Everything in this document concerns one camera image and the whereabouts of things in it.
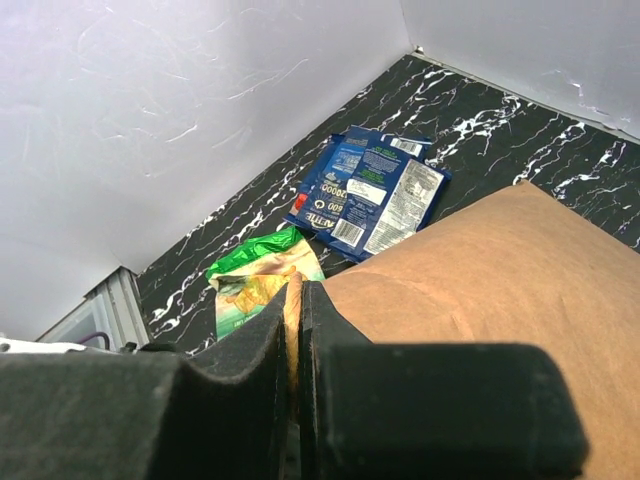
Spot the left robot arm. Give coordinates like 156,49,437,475
0,337,88,354

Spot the dark blue chips bag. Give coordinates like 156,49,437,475
317,141,451,263

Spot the aluminium frame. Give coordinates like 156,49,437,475
38,268,150,352

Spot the blue white snack pack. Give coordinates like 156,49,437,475
285,126,432,232

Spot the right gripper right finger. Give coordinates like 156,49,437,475
298,282,588,479

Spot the brown paper bag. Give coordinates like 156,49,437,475
282,179,640,480

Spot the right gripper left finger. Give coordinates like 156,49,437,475
1,294,288,479

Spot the green snack packet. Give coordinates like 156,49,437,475
205,226,324,339

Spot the blue Burts chips bag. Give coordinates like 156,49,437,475
289,165,324,216

